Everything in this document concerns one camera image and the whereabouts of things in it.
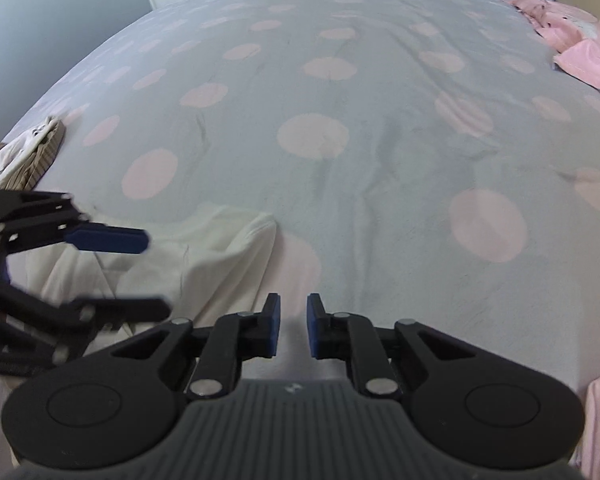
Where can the grey pink polka dot blanket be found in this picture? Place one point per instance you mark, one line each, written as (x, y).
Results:
(380, 160)

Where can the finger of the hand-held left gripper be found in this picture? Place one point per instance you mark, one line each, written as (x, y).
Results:
(110, 241)
(130, 310)

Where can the cream knit top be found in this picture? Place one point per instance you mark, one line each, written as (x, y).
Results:
(10, 157)

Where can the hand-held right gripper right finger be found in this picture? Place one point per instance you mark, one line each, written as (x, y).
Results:
(311, 327)

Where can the white t-shirt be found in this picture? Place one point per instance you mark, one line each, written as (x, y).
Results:
(205, 260)

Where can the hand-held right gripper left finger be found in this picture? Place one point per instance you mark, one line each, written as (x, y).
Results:
(275, 325)

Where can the brown striped garment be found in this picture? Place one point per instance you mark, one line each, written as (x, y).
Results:
(45, 157)

